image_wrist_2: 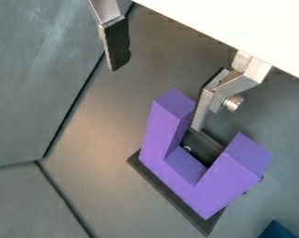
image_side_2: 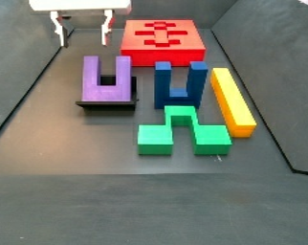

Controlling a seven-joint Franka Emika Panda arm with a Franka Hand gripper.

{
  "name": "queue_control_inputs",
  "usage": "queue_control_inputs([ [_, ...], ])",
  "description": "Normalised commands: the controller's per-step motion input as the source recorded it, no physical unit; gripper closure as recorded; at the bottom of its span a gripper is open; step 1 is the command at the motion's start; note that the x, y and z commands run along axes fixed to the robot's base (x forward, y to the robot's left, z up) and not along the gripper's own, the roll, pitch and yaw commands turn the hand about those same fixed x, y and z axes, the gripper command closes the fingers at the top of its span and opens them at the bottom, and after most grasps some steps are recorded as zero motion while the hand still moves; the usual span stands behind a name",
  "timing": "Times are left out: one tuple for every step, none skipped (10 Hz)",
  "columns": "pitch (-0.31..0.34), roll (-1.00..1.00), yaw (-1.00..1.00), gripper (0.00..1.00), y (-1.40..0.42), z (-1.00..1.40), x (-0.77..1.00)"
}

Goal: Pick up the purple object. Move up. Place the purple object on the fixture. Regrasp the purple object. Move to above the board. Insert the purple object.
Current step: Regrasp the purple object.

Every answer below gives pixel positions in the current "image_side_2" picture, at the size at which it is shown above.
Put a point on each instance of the red board with slots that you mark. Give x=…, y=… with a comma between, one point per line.
x=161, y=40

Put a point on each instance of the green stepped block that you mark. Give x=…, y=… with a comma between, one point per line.
x=210, y=137

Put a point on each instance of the black angle fixture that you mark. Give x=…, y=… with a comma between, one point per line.
x=113, y=105

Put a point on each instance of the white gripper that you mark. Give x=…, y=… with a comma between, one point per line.
x=81, y=7

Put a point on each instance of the blue U-shaped block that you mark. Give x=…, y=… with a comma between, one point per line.
x=178, y=96

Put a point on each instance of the yellow long bar block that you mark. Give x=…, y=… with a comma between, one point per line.
x=238, y=118

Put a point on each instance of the purple U-shaped block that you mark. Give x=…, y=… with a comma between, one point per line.
x=97, y=92

